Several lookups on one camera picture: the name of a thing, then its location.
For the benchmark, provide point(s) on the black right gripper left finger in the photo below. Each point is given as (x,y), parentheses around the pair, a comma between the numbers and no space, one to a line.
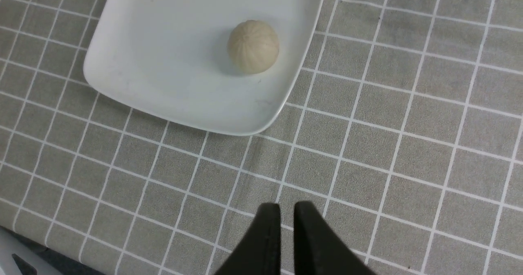
(259,251)

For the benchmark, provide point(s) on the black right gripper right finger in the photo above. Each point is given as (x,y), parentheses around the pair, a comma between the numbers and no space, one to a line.
(318,250)

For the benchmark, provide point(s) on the beige steamed bun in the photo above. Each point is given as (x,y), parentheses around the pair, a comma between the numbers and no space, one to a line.
(253,46)

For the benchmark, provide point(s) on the white square plate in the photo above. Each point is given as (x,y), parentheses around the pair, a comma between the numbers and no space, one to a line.
(168,58)

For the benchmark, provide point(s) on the grey checked tablecloth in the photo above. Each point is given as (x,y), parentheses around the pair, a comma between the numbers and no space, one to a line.
(404,128)

